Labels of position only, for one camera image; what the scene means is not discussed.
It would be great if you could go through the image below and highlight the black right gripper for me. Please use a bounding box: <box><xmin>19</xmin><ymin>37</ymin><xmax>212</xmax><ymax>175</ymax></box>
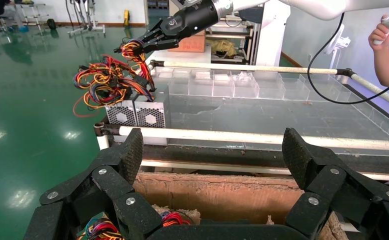
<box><xmin>114</xmin><ymin>1</ymin><xmax>220</xmax><ymax>55</ymax></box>

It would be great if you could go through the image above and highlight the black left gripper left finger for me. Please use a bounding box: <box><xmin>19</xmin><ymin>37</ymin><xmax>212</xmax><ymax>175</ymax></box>
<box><xmin>23</xmin><ymin>128</ymin><xmax>164</xmax><ymax>240</ymax></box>

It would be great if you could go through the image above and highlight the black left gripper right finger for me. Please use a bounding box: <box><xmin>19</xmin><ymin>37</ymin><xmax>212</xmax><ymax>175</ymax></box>
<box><xmin>282</xmin><ymin>127</ymin><xmax>389</xmax><ymax>240</ymax></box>

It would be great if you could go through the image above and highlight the multicolour power supply wire harness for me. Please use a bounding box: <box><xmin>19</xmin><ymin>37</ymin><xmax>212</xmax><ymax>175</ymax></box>
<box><xmin>119</xmin><ymin>39</ymin><xmax>157</xmax><ymax>101</ymax></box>

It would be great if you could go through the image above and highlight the person's bare hand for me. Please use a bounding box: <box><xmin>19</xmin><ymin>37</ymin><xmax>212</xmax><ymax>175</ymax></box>
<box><xmin>368</xmin><ymin>13</ymin><xmax>389</xmax><ymax>53</ymax></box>

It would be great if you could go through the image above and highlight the orange cardboard carton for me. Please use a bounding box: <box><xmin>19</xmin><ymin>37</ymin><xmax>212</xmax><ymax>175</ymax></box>
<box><xmin>168</xmin><ymin>30</ymin><xmax>207</xmax><ymax>54</ymax></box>

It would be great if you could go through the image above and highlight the short white pipe leg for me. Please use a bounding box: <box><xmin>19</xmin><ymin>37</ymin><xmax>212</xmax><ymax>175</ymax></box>
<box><xmin>96</xmin><ymin>134</ymin><xmax>112</xmax><ymax>151</ymax></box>

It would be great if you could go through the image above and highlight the yellow crumpled cloth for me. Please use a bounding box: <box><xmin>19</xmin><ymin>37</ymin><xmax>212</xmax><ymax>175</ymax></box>
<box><xmin>210</xmin><ymin>39</ymin><xmax>238</xmax><ymax>58</ymax></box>

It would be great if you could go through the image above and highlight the black pipe corner connector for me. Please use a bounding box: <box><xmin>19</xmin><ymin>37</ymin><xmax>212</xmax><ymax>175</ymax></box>
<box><xmin>93</xmin><ymin>122</ymin><xmax>121</xmax><ymax>137</ymax></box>
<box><xmin>336</xmin><ymin>67</ymin><xmax>356</xmax><ymax>79</ymax></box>

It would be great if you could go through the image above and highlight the white metal stand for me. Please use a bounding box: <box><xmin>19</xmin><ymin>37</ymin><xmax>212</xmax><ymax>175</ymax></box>
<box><xmin>65</xmin><ymin>0</ymin><xmax>107</xmax><ymax>37</ymax></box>

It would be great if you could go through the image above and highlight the silver mesh power supply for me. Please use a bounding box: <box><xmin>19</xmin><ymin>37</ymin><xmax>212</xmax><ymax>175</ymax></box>
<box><xmin>133</xmin><ymin>85</ymin><xmax>172</xmax><ymax>129</ymax></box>
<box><xmin>104</xmin><ymin>98</ymin><xmax>138</xmax><ymax>129</ymax></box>

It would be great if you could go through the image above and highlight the metal storage shelf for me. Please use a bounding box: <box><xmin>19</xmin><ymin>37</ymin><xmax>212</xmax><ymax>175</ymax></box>
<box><xmin>205</xmin><ymin>20</ymin><xmax>259</xmax><ymax>65</ymax></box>

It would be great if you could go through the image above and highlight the clear acrylic divider tray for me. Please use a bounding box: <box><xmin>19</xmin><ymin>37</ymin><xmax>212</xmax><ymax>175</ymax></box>
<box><xmin>154</xmin><ymin>65</ymin><xmax>389</xmax><ymax>142</ymax></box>

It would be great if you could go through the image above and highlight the black conveyor side panel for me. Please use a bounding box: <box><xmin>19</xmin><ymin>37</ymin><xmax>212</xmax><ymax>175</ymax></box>
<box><xmin>141</xmin><ymin>144</ymin><xmax>389</xmax><ymax>176</ymax></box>

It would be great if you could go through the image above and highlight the white pillar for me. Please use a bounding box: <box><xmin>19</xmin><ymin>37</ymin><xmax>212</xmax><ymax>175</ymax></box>
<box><xmin>255</xmin><ymin>0</ymin><xmax>284</xmax><ymax>67</ymax></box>

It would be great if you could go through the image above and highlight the worn brown cardboard box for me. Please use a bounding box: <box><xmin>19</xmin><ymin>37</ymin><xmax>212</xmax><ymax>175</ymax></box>
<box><xmin>133</xmin><ymin>171</ymin><xmax>352</xmax><ymax>240</ymax></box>

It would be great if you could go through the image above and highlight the metal stool rack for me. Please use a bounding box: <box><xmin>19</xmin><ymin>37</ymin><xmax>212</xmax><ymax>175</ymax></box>
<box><xmin>14</xmin><ymin>2</ymin><xmax>47</xmax><ymax>36</ymax></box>

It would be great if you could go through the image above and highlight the white standing fan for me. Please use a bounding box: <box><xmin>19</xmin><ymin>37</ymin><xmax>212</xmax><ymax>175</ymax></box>
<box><xmin>324</xmin><ymin>23</ymin><xmax>352</xmax><ymax>69</ymax></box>

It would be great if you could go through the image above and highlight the red yellow wire harness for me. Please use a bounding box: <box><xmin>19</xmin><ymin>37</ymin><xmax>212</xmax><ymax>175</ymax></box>
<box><xmin>160</xmin><ymin>211</ymin><xmax>193</xmax><ymax>228</ymax></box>
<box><xmin>76</xmin><ymin>216</ymin><xmax>125</xmax><ymax>240</ymax></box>

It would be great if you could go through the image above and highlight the tangled multicolour wire bundle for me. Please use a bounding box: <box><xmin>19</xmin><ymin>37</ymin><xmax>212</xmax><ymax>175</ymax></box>
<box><xmin>72</xmin><ymin>54</ymin><xmax>149</xmax><ymax>119</ymax></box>

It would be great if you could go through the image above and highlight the white frame pipe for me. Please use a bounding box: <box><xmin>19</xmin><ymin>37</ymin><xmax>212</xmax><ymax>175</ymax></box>
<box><xmin>118</xmin><ymin>125</ymin><xmax>389</xmax><ymax>153</ymax></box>
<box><xmin>348</xmin><ymin>72</ymin><xmax>389</xmax><ymax>114</ymax></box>
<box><xmin>150</xmin><ymin>60</ymin><xmax>348</xmax><ymax>76</ymax></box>

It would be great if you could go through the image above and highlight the black hanging cable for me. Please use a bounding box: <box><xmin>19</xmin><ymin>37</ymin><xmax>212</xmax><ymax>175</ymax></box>
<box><xmin>306</xmin><ymin>12</ymin><xmax>389</xmax><ymax>106</ymax></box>

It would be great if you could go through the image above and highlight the white lower frame rail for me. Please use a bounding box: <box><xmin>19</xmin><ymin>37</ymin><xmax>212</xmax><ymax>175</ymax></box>
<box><xmin>140</xmin><ymin>159</ymin><xmax>389</xmax><ymax>183</ymax></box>

